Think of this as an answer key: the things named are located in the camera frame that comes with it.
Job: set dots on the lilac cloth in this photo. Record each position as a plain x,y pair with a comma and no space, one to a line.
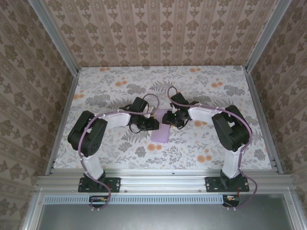
159,135

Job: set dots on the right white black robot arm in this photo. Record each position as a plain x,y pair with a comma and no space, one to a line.
204,115

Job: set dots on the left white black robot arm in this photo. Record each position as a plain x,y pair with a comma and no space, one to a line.
115,119

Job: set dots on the floral patterned table cover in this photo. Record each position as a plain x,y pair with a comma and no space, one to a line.
192,153

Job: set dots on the grey metal panel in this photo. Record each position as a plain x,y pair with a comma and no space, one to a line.
163,218

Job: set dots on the aluminium frame cross beam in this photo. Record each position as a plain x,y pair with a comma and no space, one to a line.
163,182

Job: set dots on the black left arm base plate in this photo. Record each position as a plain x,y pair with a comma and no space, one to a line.
115,184

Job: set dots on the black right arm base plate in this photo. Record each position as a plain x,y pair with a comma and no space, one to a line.
211,184

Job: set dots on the aluminium table side rail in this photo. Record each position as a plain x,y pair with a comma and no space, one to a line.
263,122
62,123

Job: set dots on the aluminium frame post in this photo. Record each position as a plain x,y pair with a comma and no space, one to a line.
262,36
55,38

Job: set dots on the aluminium lower frame rail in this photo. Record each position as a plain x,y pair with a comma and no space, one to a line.
293,210
32,210

